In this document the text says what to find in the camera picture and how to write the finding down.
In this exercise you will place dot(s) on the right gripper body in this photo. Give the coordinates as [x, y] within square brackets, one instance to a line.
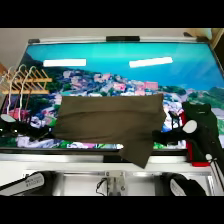
[165, 136]

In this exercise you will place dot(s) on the brown garment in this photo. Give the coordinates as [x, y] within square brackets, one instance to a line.
[110, 120]

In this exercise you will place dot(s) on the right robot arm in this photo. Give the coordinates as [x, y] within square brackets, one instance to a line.
[203, 133]

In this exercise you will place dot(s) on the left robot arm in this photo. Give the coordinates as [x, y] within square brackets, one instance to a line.
[20, 128]

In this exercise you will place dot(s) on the silver frame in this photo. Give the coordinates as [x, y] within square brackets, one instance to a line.
[115, 184]

